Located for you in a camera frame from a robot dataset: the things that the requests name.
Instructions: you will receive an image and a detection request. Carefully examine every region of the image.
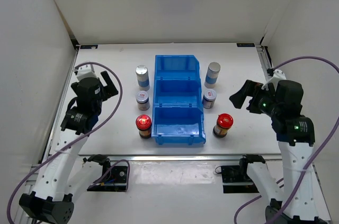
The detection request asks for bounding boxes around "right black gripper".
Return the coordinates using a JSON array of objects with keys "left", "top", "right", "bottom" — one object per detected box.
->
[{"left": 229, "top": 79, "right": 281, "bottom": 118}]

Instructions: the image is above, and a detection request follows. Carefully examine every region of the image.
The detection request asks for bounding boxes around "white-lid dark jar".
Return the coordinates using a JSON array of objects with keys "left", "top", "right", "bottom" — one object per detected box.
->
[
  {"left": 136, "top": 91, "right": 150, "bottom": 111},
  {"left": 202, "top": 88, "right": 217, "bottom": 109}
]

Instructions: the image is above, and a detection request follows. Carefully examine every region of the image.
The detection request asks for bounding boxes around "silver-lid blue-white canister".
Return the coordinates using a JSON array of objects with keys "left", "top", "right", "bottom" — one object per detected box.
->
[
  {"left": 136, "top": 65, "right": 150, "bottom": 91},
  {"left": 204, "top": 62, "right": 221, "bottom": 88}
]

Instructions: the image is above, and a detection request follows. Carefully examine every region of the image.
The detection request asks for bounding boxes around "red-lid sauce jar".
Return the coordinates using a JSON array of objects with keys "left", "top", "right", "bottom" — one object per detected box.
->
[
  {"left": 213, "top": 113, "right": 234, "bottom": 138},
  {"left": 136, "top": 114, "right": 152, "bottom": 139}
]

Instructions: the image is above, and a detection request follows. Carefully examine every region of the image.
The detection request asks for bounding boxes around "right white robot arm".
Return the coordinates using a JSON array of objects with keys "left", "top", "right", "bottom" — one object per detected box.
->
[{"left": 229, "top": 80, "right": 324, "bottom": 223}]

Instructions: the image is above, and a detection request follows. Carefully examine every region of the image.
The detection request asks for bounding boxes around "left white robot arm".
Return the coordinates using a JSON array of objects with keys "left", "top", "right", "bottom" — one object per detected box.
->
[{"left": 19, "top": 67, "right": 122, "bottom": 223}]

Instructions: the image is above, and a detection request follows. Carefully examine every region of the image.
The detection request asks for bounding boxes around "right blue table label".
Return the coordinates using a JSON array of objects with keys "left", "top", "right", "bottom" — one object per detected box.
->
[{"left": 236, "top": 43, "right": 255, "bottom": 48}]

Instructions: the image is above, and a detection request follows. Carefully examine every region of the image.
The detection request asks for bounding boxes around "blue table label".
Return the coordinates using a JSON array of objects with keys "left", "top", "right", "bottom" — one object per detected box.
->
[
  {"left": 80, "top": 45, "right": 98, "bottom": 49},
  {"left": 236, "top": 43, "right": 255, "bottom": 48}
]

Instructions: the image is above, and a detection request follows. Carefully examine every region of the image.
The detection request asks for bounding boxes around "left blue table label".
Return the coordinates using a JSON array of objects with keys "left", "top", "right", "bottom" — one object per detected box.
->
[{"left": 80, "top": 45, "right": 98, "bottom": 49}]

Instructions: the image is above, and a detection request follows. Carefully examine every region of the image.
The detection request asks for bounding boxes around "blue plastic three-compartment bin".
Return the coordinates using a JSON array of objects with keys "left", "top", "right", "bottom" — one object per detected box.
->
[{"left": 151, "top": 55, "right": 206, "bottom": 145}]

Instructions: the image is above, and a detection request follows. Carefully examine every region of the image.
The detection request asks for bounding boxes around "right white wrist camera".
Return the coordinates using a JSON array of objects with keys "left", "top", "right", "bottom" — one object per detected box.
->
[{"left": 262, "top": 68, "right": 286, "bottom": 91}]

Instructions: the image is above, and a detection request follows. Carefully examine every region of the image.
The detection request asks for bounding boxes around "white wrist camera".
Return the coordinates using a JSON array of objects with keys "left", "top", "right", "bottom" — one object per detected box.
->
[
  {"left": 262, "top": 68, "right": 286, "bottom": 91},
  {"left": 74, "top": 65, "right": 96, "bottom": 82}
]

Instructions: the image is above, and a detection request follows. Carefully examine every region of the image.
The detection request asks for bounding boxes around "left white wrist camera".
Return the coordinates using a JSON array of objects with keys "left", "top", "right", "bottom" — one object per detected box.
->
[{"left": 74, "top": 65, "right": 96, "bottom": 82}]

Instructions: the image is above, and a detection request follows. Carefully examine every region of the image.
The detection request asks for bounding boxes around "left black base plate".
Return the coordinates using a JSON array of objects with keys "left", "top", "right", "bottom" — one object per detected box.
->
[{"left": 87, "top": 159, "right": 130, "bottom": 192}]

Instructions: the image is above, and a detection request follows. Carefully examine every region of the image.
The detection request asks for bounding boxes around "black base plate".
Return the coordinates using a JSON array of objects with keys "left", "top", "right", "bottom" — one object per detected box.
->
[
  {"left": 87, "top": 159, "right": 130, "bottom": 192},
  {"left": 215, "top": 165, "right": 258, "bottom": 194}
]

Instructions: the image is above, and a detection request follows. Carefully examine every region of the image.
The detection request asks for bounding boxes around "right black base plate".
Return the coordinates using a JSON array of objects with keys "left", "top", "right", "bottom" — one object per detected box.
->
[{"left": 215, "top": 165, "right": 258, "bottom": 194}]

